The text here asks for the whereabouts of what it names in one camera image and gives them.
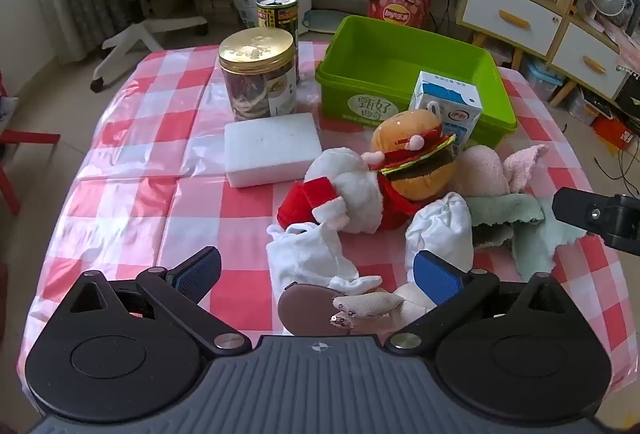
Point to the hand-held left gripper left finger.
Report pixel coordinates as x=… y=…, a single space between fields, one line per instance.
x=200 y=271

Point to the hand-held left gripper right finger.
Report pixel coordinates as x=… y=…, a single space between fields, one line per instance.
x=435 y=279

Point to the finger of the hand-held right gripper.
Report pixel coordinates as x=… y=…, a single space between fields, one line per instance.
x=595 y=214

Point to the green fluffy cloth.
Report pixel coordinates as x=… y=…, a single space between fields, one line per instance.
x=530 y=234

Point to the beige sequined sock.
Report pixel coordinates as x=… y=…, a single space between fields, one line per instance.
x=370 y=304

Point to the pink fluffy towel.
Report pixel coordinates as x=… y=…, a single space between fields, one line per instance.
x=525 y=163

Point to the hamburger plush toy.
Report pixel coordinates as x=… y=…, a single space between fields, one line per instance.
x=415 y=174

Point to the brown oval pad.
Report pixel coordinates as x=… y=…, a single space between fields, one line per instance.
x=302 y=309

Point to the pale pink soft toy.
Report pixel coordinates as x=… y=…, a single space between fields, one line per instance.
x=482 y=174

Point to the red white santa plush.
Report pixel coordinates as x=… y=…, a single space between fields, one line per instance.
x=345 y=179

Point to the green plastic bin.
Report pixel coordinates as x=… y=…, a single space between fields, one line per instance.
x=380 y=58

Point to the orange box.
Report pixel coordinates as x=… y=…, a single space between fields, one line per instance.
x=612 y=131

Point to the red white checked tablecloth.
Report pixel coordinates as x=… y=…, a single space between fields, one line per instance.
x=150 y=194

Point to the blue lidded storage box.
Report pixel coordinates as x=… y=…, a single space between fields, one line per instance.
x=542 y=78

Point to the white foam block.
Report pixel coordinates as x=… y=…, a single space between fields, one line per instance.
x=270 y=143

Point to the low wooden drawer cabinet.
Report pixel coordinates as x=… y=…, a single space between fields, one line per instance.
x=585 y=58

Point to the pink cloth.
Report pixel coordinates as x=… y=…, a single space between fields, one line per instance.
x=630 y=48

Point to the blue white milk carton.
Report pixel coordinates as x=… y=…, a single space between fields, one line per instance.
x=450 y=93

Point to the clear jar with gold lid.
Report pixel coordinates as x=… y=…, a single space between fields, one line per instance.
x=255 y=83

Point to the red chair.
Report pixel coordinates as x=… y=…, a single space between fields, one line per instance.
x=20 y=138

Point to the black yellow drink can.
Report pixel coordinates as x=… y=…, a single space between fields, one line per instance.
x=277 y=16

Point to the round white floor scale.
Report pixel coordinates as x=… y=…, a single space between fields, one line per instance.
x=322 y=21

